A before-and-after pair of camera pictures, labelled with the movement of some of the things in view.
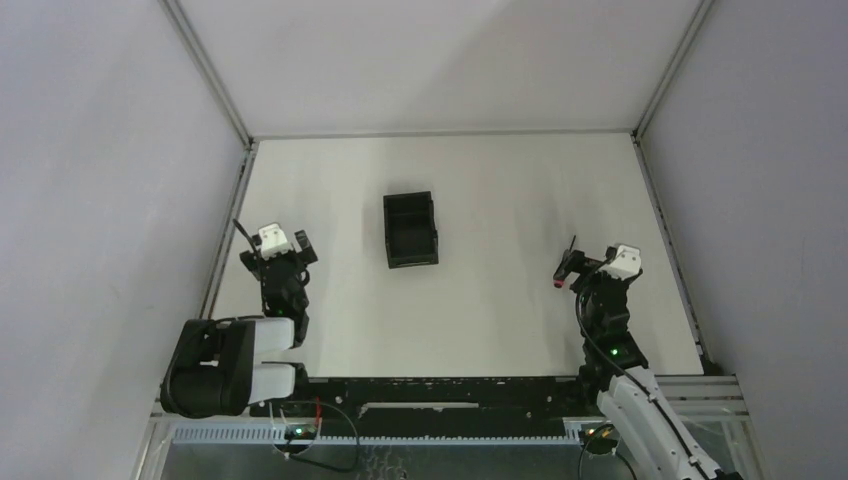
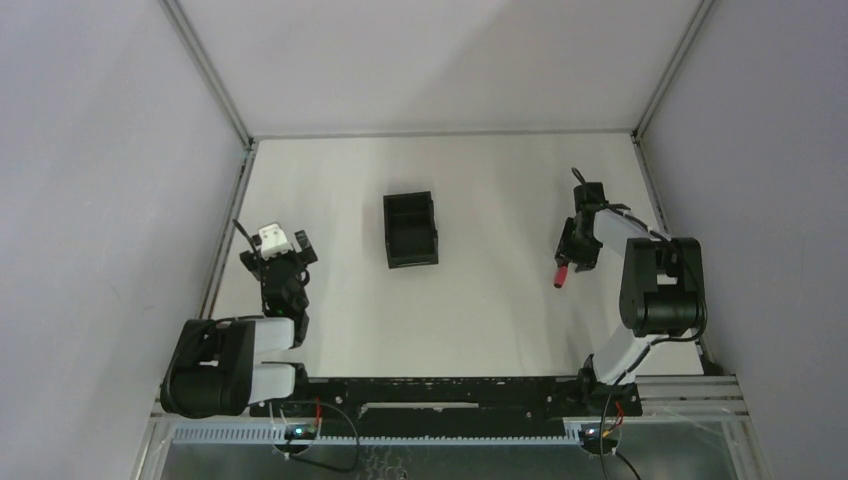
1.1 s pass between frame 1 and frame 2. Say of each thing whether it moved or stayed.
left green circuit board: stayed
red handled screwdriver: stayed
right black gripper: moved
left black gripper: stayed
